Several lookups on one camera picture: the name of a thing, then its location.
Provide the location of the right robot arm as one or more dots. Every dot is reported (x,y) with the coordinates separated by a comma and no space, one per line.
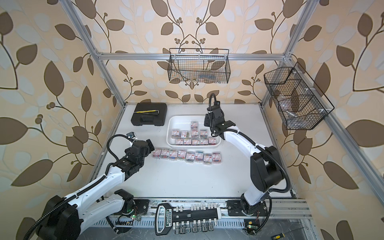
(266,171)

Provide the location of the black tool case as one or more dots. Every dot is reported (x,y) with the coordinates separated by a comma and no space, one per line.
(147,119)

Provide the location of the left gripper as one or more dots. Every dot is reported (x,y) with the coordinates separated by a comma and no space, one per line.
(147,150)

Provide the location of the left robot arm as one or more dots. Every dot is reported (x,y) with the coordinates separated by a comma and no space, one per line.
(66,218)

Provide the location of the back wire basket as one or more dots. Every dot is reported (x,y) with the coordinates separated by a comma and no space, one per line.
(199,65)

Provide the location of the yellow handled screwdriver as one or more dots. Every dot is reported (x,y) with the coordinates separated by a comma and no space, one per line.
(283,235)

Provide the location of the paper clip box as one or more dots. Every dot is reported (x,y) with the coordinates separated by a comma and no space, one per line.
(190,157)
(199,156)
(217,157)
(165,153)
(208,159)
(156,154)
(173,155)
(182,155)

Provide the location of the yellow handled hex key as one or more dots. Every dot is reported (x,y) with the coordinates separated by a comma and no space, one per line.
(151,112)

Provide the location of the right wire basket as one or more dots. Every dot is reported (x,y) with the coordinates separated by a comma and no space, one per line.
(300,101)

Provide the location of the wire basket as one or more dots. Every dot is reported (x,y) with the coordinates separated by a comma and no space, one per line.
(199,65)
(300,101)

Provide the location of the white plastic tray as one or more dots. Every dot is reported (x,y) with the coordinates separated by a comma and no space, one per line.
(190,131)

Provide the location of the socket set holder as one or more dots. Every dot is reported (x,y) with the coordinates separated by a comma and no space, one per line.
(203,218)

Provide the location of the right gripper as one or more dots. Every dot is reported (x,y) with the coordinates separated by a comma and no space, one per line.
(207,120)

